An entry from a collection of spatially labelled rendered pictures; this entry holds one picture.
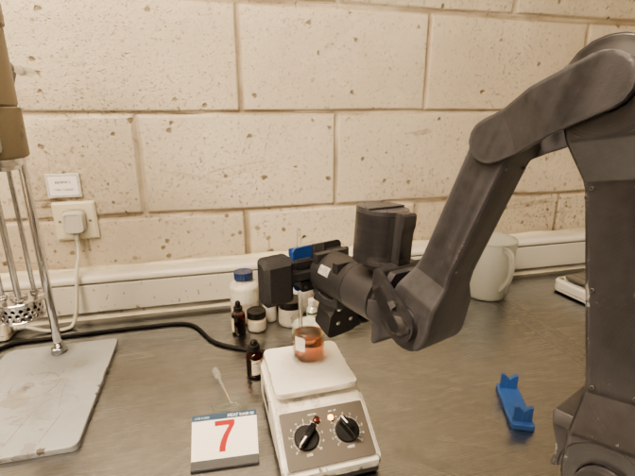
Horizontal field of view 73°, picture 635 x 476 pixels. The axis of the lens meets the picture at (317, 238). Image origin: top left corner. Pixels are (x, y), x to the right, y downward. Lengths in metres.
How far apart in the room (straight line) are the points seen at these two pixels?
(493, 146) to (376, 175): 0.76
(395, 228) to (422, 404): 0.39
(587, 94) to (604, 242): 0.10
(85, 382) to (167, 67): 0.63
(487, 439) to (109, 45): 0.98
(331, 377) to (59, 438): 0.40
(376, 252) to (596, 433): 0.23
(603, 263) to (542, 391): 0.54
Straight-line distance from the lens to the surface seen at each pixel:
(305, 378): 0.65
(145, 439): 0.73
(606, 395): 0.36
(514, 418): 0.75
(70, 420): 0.79
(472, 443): 0.71
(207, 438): 0.67
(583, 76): 0.32
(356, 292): 0.47
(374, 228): 0.44
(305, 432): 0.60
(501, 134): 0.36
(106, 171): 1.04
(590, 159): 0.33
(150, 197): 1.04
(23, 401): 0.87
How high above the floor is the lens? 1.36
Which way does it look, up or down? 17 degrees down
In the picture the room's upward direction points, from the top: straight up
